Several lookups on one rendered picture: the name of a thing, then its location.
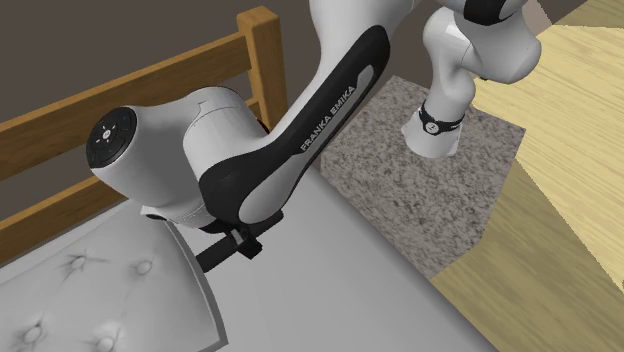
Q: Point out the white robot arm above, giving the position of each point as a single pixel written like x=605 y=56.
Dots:
x=161 y=156

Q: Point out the grey speckled robot stand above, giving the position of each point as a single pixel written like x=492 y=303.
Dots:
x=414 y=195

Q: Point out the grey tufted pillow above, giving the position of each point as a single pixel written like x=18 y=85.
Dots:
x=112 y=292

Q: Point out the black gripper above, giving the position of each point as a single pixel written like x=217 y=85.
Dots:
x=246 y=246

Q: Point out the wooden bed with grey mattress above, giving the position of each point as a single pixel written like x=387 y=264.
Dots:
x=317 y=278

